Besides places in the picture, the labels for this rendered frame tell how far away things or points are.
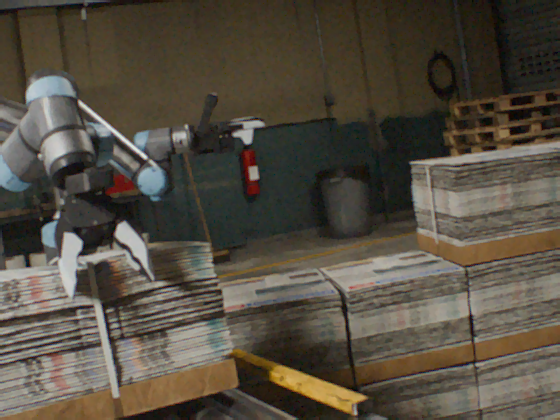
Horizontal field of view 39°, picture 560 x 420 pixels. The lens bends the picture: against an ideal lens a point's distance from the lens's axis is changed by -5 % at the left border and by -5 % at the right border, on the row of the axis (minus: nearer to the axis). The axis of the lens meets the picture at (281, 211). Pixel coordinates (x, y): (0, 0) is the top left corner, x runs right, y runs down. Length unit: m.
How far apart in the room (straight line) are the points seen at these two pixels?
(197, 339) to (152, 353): 0.07
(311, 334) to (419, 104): 8.63
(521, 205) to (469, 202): 0.13
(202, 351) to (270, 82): 8.14
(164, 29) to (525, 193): 7.22
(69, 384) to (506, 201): 1.14
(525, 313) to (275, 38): 7.66
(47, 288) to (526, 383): 1.24
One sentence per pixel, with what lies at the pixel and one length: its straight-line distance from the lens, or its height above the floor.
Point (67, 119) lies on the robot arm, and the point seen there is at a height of 1.25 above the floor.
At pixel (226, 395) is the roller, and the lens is 1.30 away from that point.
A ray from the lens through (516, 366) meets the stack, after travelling 1.99.
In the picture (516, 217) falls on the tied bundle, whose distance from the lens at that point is 1.93.
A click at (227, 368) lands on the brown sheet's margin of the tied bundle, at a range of 1.23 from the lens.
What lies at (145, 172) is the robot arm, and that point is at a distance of 2.09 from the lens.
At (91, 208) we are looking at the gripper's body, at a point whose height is 1.12.
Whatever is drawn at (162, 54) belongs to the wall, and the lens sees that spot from 8.82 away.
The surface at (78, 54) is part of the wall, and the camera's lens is 8.56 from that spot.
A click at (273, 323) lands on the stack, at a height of 0.78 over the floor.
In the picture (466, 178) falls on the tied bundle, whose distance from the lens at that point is 1.88.
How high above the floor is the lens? 1.18
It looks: 5 degrees down
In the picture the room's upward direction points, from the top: 8 degrees counter-clockwise
